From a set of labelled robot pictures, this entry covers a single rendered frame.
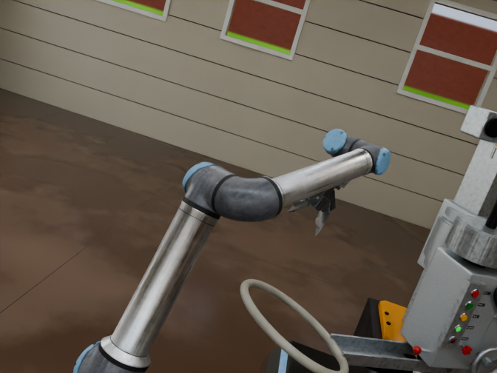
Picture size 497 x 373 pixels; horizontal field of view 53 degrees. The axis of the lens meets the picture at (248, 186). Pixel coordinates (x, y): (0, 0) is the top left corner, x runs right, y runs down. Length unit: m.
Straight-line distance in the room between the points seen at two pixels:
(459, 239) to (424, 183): 6.38
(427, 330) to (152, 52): 7.08
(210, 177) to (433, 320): 1.16
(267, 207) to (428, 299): 1.05
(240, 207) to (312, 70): 6.82
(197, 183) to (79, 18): 7.79
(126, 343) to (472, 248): 1.26
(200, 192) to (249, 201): 0.15
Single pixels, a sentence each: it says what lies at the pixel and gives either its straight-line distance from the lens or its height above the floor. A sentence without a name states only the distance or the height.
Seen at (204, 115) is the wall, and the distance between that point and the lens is 8.33.
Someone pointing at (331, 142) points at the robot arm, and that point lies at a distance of 1.74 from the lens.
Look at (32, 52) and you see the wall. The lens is 9.45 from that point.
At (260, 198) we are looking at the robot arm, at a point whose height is 1.71.
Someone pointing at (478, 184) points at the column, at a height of 1.70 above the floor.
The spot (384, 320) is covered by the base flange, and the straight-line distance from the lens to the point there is 3.12.
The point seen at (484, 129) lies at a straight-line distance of 2.81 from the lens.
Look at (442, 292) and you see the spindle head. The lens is 2.11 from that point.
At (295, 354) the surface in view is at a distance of 1.67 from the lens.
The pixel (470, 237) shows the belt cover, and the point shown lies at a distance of 2.01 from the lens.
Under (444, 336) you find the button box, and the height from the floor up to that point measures 1.26.
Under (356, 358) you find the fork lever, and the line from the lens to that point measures 2.02.
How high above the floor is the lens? 2.10
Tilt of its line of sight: 16 degrees down
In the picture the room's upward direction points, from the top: 17 degrees clockwise
